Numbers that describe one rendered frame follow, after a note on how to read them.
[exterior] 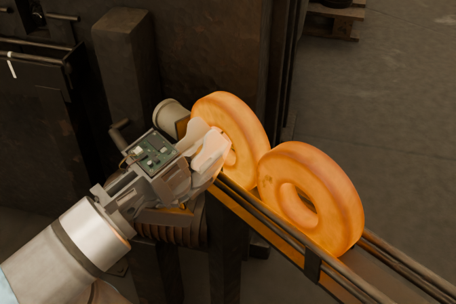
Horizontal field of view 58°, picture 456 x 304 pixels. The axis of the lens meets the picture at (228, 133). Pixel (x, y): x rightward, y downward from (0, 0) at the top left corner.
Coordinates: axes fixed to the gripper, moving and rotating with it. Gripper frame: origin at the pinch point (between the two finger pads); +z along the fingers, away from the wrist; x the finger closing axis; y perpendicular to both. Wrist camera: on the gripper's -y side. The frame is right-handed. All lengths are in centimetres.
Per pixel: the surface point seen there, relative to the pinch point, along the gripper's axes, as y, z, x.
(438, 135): -102, 94, 6
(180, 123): -0.6, -3.3, 7.8
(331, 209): 3.3, -1.0, -20.1
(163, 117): -3.6, -3.4, 14.2
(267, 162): 3.0, -1.1, -9.9
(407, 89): -108, 113, 32
